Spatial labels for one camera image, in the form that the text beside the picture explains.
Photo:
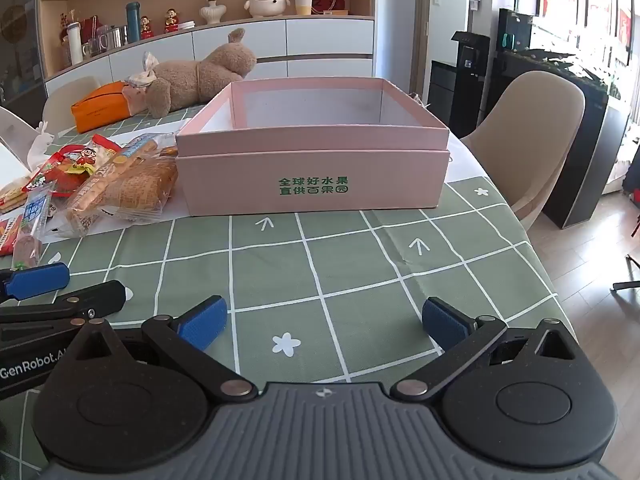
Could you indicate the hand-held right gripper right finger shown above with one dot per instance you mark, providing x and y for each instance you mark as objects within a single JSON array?
[{"x": 441, "y": 321}]

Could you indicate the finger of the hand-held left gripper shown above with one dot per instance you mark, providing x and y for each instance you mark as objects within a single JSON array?
[
  {"x": 40, "y": 280},
  {"x": 100, "y": 297}
]

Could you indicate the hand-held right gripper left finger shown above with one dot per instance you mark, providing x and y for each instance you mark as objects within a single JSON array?
[{"x": 205, "y": 321}]

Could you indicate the blue label biscuit packet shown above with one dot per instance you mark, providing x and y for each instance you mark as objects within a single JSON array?
[{"x": 87, "y": 203}]

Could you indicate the red cartoon snack packet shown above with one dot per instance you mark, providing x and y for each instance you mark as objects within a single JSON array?
[{"x": 80, "y": 160}]

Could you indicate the pink cardboard box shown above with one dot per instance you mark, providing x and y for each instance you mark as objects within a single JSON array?
[{"x": 310, "y": 180}]

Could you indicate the sausage stick packet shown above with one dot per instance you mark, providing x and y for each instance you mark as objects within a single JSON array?
[{"x": 32, "y": 220}]

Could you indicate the cracker packet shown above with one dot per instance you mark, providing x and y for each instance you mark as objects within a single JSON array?
[{"x": 12, "y": 195}]

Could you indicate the green checked tablecloth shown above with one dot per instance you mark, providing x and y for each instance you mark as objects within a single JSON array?
[{"x": 350, "y": 270}]

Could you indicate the bread in clear packet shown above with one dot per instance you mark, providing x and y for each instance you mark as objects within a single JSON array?
[{"x": 137, "y": 185}]

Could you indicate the white rabbit-shaped ornament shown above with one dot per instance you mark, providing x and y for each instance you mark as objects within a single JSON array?
[{"x": 40, "y": 146}]

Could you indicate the white printed bag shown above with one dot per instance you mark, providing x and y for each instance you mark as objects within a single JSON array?
[{"x": 12, "y": 132}]

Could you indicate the orange box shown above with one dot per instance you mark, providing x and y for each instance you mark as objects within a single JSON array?
[{"x": 95, "y": 110}]

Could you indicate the beige chair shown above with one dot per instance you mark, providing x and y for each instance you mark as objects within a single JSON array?
[
  {"x": 530, "y": 125},
  {"x": 65, "y": 100}
]

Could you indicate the black metal stand leg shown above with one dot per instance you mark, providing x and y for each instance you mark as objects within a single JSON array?
[{"x": 627, "y": 285}]

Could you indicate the dark glass door cabinet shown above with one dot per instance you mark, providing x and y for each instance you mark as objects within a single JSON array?
[{"x": 20, "y": 50}]

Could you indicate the white thermos bottle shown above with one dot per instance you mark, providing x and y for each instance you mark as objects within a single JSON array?
[{"x": 75, "y": 45}]

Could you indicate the brown plush toy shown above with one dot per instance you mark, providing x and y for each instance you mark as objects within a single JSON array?
[{"x": 200, "y": 80}]

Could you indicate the glass mug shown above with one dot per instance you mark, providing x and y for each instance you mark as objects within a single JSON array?
[{"x": 95, "y": 45}]

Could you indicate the black water dispenser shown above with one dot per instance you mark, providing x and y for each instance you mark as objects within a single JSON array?
[{"x": 467, "y": 70}]

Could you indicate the metal mug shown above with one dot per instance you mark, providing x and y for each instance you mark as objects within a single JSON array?
[{"x": 117, "y": 36}]

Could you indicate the small red doll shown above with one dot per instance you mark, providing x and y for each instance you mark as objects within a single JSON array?
[
  {"x": 172, "y": 21},
  {"x": 146, "y": 29}
]

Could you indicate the blue thermos bottle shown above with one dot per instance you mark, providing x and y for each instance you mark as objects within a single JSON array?
[{"x": 133, "y": 22}]

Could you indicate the fish tank with black stand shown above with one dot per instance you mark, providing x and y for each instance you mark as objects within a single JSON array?
[{"x": 565, "y": 60}]

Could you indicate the wooden and white sideboard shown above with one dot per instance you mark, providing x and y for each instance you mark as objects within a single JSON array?
[{"x": 325, "y": 40}]

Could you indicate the white vase with flowers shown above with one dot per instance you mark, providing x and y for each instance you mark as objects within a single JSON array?
[{"x": 213, "y": 12}]

